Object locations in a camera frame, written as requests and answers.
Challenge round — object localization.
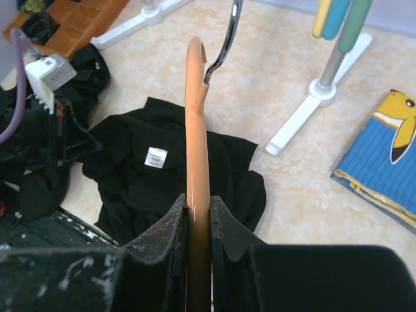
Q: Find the black button-up shirt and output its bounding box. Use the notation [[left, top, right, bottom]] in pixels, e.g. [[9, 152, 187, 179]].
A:
[[1, 44, 111, 222]]

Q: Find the white clothes rack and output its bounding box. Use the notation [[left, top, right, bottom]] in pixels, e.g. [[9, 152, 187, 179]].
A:
[[90, 1, 372, 155]]

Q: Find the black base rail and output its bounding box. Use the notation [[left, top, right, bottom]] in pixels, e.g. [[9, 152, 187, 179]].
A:
[[0, 181, 120, 251]]

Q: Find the rolled black tie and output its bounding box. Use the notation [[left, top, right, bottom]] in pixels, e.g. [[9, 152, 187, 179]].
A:
[[21, 12, 60, 46]]

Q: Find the black t-shirt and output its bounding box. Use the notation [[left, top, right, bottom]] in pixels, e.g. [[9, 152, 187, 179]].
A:
[[82, 97, 267, 245]]

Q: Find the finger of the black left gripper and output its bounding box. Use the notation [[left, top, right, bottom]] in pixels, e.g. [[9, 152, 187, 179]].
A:
[[53, 99, 103, 166]]

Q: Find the green hanger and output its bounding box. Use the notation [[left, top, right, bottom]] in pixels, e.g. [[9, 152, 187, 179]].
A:
[[338, 0, 373, 54]]

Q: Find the green floral folded cloth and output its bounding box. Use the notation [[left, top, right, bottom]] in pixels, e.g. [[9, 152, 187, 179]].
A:
[[16, 0, 56, 14]]

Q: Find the yellow hanger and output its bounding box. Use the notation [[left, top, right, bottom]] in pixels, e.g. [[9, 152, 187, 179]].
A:
[[312, 0, 332, 38]]

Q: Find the wooden compartment tray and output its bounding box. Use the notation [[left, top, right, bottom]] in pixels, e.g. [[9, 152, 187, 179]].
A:
[[3, 0, 129, 60]]

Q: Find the blue yellow folded shirt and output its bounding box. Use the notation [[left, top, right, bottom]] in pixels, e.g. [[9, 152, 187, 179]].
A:
[[331, 89, 415, 232]]

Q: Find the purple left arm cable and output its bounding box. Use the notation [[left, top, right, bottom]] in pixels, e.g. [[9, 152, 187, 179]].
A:
[[0, 27, 33, 144]]

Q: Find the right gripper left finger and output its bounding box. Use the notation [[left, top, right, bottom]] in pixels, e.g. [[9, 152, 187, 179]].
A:
[[1, 195, 188, 311]]

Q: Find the orange hanger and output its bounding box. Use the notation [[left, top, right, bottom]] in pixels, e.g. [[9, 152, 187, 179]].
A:
[[185, 1, 243, 311]]

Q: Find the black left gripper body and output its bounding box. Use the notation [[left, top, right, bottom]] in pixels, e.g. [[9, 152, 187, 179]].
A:
[[1, 94, 70, 182]]

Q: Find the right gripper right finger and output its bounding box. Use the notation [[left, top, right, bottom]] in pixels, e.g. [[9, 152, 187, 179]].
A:
[[210, 196, 413, 311]]

